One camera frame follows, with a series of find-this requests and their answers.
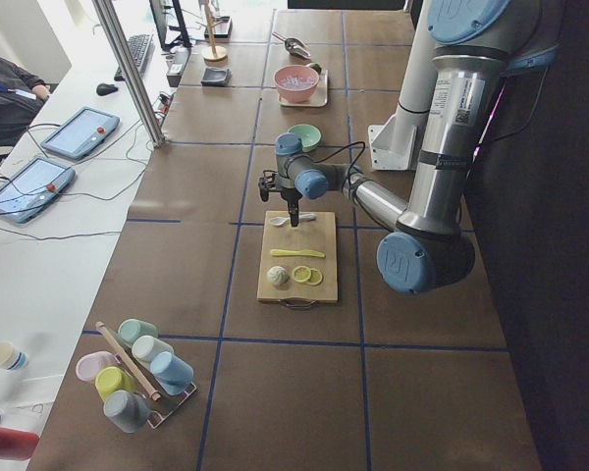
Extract lower lemon slice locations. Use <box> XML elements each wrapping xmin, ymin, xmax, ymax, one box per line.
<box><xmin>306</xmin><ymin>268</ymin><xmax>323</xmax><ymax>286</ymax></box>

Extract white plastic spoon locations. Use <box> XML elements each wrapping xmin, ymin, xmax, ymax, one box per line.
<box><xmin>268</xmin><ymin>213</ymin><xmax>316</xmax><ymax>227</ymax></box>

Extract cream plastic tray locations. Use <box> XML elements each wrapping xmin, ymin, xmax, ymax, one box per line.
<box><xmin>278</xmin><ymin>71</ymin><xmax>329</xmax><ymax>108</ymax></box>

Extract aluminium frame post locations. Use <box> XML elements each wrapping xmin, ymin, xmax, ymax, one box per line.
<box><xmin>92</xmin><ymin>0</ymin><xmax>165</xmax><ymax>148</ymax></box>

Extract lower teach pendant tablet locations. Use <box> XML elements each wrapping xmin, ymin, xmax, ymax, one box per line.
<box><xmin>0</xmin><ymin>156</ymin><xmax>76</xmax><ymax>224</ymax></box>

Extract white steamed bun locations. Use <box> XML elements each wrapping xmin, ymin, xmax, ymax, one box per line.
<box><xmin>266</xmin><ymin>265</ymin><xmax>290</xmax><ymax>287</ymax></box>

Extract metal ice scoop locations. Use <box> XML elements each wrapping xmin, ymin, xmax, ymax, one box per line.
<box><xmin>272</xmin><ymin>31</ymin><xmax>311</xmax><ymax>60</ymax></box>

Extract grey cup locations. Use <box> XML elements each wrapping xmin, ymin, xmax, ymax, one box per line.
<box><xmin>103</xmin><ymin>390</ymin><xmax>151</xmax><ymax>433</ymax></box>

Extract black computer mouse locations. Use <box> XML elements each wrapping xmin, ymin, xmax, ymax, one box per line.
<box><xmin>96</xmin><ymin>83</ymin><xmax>119</xmax><ymax>96</ymax></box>

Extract paper cup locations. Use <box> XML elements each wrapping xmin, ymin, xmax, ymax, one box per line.
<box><xmin>0</xmin><ymin>341</ymin><xmax>28</xmax><ymax>371</ymax></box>

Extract blue cup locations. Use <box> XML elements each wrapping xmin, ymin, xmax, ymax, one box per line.
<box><xmin>149</xmin><ymin>351</ymin><xmax>194</xmax><ymax>395</ymax></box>

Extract yellow plastic knife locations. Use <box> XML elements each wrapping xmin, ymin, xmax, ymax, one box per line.
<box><xmin>269</xmin><ymin>248</ymin><xmax>326</xmax><ymax>258</ymax></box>

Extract red bottle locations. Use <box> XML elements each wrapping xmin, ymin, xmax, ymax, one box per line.
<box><xmin>0</xmin><ymin>427</ymin><xmax>39</xmax><ymax>460</ymax></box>

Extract pink cup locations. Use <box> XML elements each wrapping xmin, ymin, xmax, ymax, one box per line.
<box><xmin>75</xmin><ymin>350</ymin><xmax>118</xmax><ymax>383</ymax></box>

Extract white wire cup rack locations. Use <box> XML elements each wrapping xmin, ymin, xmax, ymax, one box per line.
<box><xmin>112</xmin><ymin>352</ymin><xmax>198</xmax><ymax>430</ymax></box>

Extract bamboo cutting board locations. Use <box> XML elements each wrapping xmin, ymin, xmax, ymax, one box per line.
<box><xmin>257</xmin><ymin>211</ymin><xmax>338</xmax><ymax>303</ymax></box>

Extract upper teach pendant tablet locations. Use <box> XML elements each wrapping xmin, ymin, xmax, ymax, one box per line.
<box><xmin>40</xmin><ymin>107</ymin><xmax>120</xmax><ymax>161</ymax></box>

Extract black keyboard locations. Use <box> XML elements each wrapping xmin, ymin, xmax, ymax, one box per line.
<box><xmin>128</xmin><ymin>33</ymin><xmax>153</xmax><ymax>75</ymax></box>

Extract green bowl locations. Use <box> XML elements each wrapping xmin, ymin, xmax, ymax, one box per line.
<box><xmin>288</xmin><ymin>124</ymin><xmax>322</xmax><ymax>152</ymax></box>

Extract wooden mug tree stand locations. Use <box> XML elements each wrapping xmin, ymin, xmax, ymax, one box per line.
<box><xmin>201</xmin><ymin>0</ymin><xmax>228</xmax><ymax>63</ymax></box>

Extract wooden rack handle rod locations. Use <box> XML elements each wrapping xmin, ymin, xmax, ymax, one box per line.
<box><xmin>95</xmin><ymin>321</ymin><xmax>162</xmax><ymax>401</ymax></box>

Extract pink bowl with ice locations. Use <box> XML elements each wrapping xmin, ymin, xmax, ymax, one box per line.
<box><xmin>274</xmin><ymin>65</ymin><xmax>320</xmax><ymax>103</ymax></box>

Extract teach pendant tablet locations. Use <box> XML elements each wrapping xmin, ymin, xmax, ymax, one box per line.
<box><xmin>40</xmin><ymin>107</ymin><xmax>120</xmax><ymax>161</ymax></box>
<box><xmin>0</xmin><ymin>156</ymin><xmax>76</xmax><ymax>224</ymax></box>

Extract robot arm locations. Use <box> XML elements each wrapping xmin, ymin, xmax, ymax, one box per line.
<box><xmin>258</xmin><ymin>1</ymin><xmax>564</xmax><ymax>294</ymax></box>

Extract seated person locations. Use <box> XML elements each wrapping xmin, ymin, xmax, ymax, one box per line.
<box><xmin>0</xmin><ymin>57</ymin><xmax>50</xmax><ymax>147</ymax></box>

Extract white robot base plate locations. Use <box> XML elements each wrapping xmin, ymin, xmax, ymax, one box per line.
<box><xmin>367</xmin><ymin>104</ymin><xmax>421</xmax><ymax>171</ymax></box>

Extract green cup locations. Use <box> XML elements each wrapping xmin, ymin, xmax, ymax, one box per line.
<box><xmin>117</xmin><ymin>318</ymin><xmax>159</xmax><ymax>348</ymax></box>

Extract grey folded cloth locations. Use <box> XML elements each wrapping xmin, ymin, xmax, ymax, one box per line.
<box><xmin>200</xmin><ymin>67</ymin><xmax>231</xmax><ymax>87</ymax></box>

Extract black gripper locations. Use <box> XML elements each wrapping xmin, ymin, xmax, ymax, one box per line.
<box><xmin>280</xmin><ymin>187</ymin><xmax>301</xmax><ymax>228</ymax></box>

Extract yellow cup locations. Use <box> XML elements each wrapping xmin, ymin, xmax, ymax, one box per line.
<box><xmin>94</xmin><ymin>366</ymin><xmax>136</xmax><ymax>401</ymax></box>

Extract white cup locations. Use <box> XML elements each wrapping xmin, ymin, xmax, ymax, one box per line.
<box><xmin>132</xmin><ymin>335</ymin><xmax>174</xmax><ymax>368</ymax></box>

